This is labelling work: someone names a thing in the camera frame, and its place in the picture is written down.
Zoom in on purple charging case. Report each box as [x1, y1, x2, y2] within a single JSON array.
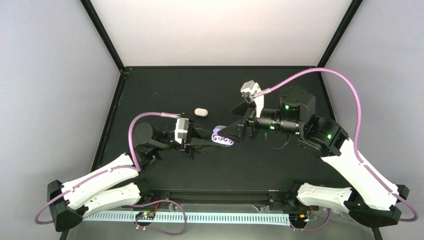
[[211, 125, 235, 147]]

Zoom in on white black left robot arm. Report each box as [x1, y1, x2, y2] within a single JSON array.
[[44, 117, 233, 232]]

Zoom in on white slotted cable duct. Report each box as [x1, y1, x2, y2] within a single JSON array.
[[84, 210, 290, 226]]

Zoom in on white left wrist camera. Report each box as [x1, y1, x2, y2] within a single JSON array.
[[174, 117, 190, 144]]

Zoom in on black rear left frame post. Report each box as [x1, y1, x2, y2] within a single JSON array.
[[80, 0, 125, 72]]

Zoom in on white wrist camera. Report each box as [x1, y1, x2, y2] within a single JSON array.
[[174, 117, 190, 144], [240, 80, 265, 118]]

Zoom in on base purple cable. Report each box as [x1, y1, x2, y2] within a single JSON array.
[[130, 198, 189, 236], [289, 206, 332, 232]]

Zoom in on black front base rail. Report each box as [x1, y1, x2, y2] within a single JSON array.
[[152, 189, 292, 205]]

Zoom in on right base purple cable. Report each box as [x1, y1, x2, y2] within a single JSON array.
[[289, 206, 332, 232]]

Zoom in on black frame post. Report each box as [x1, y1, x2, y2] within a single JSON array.
[[80, 0, 125, 72], [317, 0, 363, 68]]

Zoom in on purple earbud one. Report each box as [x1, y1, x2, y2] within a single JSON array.
[[211, 134, 223, 143], [221, 138, 234, 146]]

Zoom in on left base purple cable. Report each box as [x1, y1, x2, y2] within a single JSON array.
[[130, 198, 189, 236]]

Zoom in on black rear right frame post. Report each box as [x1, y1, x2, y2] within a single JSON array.
[[317, 0, 363, 68]]

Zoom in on white earbud charging case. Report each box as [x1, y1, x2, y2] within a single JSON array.
[[194, 108, 209, 117]]

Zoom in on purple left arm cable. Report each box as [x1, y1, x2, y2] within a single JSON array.
[[34, 111, 181, 225]]

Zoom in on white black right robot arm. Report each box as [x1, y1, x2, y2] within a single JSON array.
[[211, 85, 409, 228]]

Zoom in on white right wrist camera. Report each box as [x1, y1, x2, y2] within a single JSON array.
[[240, 80, 265, 118]]

